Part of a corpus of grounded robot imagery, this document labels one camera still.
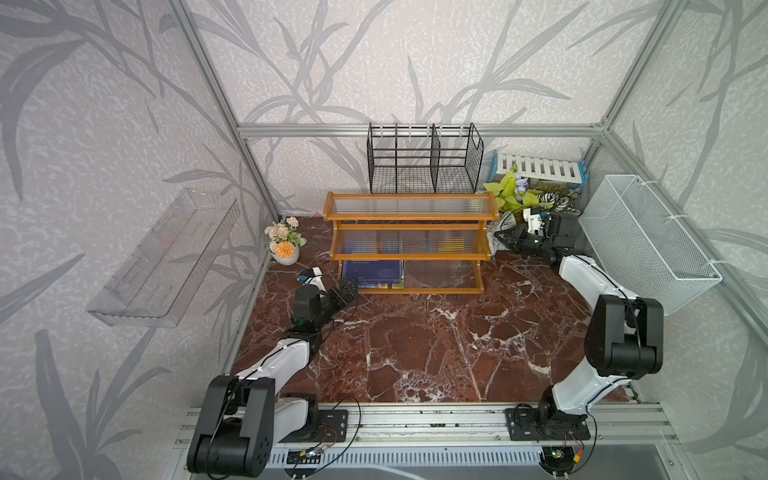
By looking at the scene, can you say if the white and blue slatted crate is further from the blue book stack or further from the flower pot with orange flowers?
the flower pot with orange flowers

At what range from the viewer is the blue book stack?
98 centimetres

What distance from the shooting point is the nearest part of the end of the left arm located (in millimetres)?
781

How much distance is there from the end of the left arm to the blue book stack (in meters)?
0.16

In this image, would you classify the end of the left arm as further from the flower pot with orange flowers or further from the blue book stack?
the flower pot with orange flowers

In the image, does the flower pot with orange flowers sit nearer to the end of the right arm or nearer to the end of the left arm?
the end of the left arm

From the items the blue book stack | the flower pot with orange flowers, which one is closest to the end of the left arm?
the blue book stack

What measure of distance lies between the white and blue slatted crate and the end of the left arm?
0.61 m

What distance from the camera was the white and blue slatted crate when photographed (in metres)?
0.98

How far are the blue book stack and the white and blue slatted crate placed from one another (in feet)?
1.54
